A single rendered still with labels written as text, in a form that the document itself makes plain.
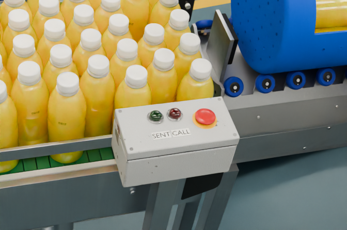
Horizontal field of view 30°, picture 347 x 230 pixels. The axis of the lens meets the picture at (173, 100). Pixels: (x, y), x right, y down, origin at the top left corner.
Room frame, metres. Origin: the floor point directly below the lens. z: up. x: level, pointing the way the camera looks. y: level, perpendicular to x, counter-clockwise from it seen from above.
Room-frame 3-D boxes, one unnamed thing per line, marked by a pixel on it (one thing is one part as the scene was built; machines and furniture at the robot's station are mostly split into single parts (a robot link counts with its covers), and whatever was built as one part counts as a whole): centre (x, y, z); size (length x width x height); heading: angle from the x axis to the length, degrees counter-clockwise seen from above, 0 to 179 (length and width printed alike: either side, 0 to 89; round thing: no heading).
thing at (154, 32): (0.96, 0.06, 1.09); 0.04 x 0.04 x 0.02
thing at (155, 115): (0.74, 0.02, 1.11); 0.02 x 0.02 x 0.01
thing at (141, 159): (0.74, -0.01, 1.05); 0.20 x 0.10 x 0.10; 115
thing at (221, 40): (1.09, -0.08, 0.99); 0.10 x 0.02 x 0.12; 25
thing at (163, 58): (0.90, 0.03, 1.09); 0.04 x 0.04 x 0.02
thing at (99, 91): (0.85, 0.15, 0.99); 0.07 x 0.07 x 0.19
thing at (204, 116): (0.76, -0.06, 1.11); 0.04 x 0.04 x 0.01
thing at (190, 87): (0.89, -0.04, 0.99); 0.07 x 0.07 x 0.19
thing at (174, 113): (0.76, -0.01, 1.11); 0.02 x 0.02 x 0.01
